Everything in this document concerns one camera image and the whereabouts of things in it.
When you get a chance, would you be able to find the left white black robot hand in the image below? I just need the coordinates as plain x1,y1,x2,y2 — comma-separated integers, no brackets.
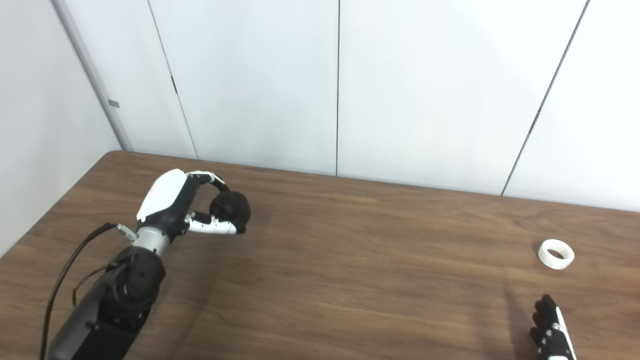
136,168,248,243

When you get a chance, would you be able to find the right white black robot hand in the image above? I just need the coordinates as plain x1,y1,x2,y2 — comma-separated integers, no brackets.
530,294,578,360

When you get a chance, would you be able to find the round black plastic part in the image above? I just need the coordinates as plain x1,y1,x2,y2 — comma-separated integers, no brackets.
209,191,252,233

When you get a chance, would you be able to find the white plastic ring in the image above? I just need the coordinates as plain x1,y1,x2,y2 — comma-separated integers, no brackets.
537,238,576,271

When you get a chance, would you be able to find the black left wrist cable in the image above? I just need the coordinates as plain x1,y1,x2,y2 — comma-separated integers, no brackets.
39,222,138,360

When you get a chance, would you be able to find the grey wall corner strip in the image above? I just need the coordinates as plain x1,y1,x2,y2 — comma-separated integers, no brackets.
50,0,135,152

